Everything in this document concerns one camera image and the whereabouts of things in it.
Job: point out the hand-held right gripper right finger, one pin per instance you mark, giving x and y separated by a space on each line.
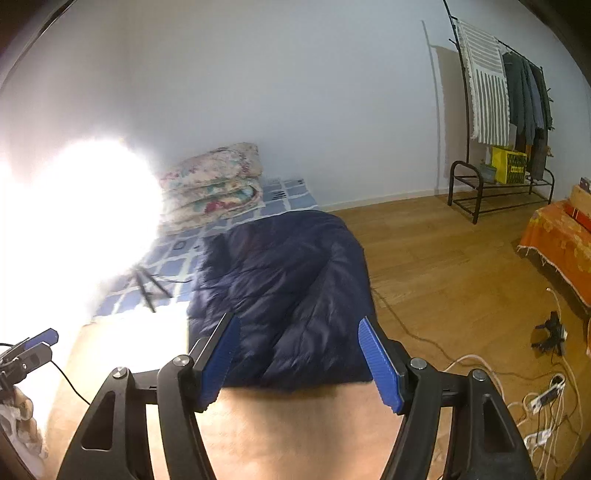
378 364

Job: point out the tan bed mattress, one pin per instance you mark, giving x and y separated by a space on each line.
295 434

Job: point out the hanging dark clothes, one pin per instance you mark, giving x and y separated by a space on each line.
531 106

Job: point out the navy down jacket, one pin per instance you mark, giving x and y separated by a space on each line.
286 286

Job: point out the black light tripod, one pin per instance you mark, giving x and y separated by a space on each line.
147 288

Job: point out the floral quilt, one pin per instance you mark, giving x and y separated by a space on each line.
212 184

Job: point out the striped towel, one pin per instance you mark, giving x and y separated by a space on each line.
485 83

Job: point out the orange printed cloth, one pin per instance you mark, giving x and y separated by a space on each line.
558 240

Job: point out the white power strip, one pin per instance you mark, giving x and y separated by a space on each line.
547 392
539 436

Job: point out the black clothes rack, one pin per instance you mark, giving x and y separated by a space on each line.
466 184

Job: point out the person's left hand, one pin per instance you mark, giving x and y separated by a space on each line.
23 408

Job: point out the yellow crate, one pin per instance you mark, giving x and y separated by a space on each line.
509 165

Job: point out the small green container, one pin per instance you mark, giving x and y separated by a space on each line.
487 171

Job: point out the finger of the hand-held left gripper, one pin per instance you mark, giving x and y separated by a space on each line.
34 357
44 336

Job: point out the cardboard box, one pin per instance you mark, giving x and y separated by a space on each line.
582 203

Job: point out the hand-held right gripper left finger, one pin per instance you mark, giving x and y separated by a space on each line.
221 364

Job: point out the blue checkered sheet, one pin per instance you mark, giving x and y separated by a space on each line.
175 249

